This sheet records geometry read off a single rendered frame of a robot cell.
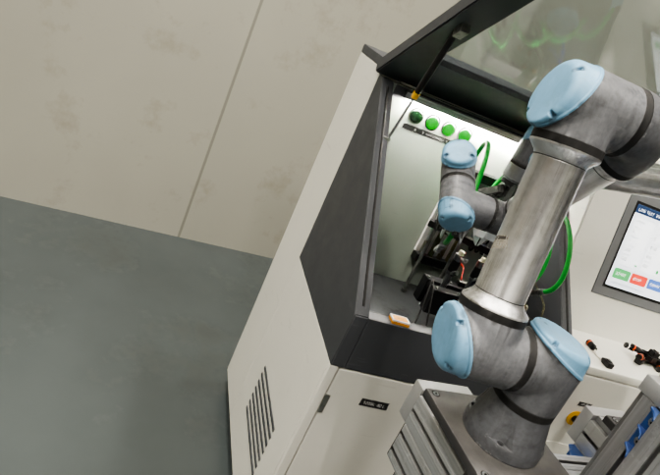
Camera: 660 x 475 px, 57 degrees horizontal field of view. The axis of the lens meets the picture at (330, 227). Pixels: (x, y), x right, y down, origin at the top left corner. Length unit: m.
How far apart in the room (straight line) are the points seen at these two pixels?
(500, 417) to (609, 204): 1.09
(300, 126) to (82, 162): 1.19
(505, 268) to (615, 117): 0.28
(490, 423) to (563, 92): 0.56
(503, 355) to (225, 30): 2.61
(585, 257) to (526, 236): 1.08
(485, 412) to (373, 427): 0.67
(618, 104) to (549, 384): 0.45
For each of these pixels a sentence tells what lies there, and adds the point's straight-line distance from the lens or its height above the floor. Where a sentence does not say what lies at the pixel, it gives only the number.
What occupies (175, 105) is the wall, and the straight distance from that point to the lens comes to 3.40.
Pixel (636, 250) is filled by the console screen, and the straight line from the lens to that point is 2.18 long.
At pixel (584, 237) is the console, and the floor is 1.26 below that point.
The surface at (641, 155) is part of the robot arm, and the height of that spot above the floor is 1.58.
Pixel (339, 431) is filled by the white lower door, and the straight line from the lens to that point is 1.75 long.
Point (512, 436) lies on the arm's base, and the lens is 1.14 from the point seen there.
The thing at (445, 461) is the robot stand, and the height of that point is 0.95.
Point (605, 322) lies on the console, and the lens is 2.20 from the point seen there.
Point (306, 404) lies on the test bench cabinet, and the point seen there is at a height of 0.64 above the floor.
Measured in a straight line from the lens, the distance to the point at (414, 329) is 1.60.
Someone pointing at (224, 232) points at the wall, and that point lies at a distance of 3.72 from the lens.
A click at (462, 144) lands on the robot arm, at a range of 1.35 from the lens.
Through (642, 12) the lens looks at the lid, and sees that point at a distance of 1.47.
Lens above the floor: 1.62
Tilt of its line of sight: 20 degrees down
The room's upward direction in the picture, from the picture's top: 24 degrees clockwise
